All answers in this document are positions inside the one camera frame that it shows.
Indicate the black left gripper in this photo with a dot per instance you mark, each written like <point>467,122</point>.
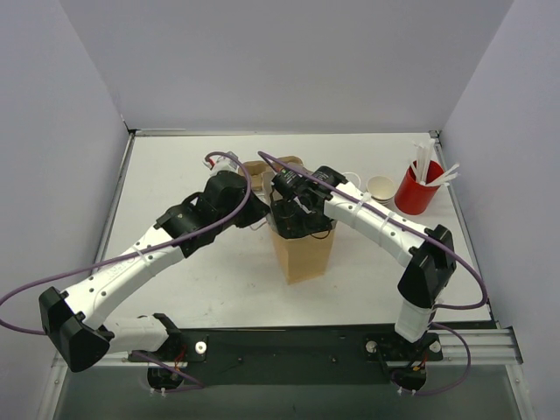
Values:
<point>255,210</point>

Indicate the stacked brown paper cups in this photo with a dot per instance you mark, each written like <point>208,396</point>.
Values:
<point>382,189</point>

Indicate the brown pulp cup carrier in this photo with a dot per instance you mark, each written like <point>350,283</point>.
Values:
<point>271,168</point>

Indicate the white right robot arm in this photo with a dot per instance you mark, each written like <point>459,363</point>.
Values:
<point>424,253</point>

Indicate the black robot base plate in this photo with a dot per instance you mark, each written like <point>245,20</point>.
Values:
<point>293,355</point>

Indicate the red straw holder cup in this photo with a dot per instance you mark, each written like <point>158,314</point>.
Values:
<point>411,197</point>

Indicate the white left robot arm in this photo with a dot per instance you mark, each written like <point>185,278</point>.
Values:
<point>79,320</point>

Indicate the white wrapped straws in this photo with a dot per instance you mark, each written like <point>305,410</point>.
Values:
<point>421,166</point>

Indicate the brown paper bag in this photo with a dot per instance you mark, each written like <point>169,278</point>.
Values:
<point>302,241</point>

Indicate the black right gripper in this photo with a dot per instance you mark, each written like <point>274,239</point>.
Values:
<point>295,217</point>

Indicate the aluminium rail frame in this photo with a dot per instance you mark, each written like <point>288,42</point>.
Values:
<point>487,347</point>

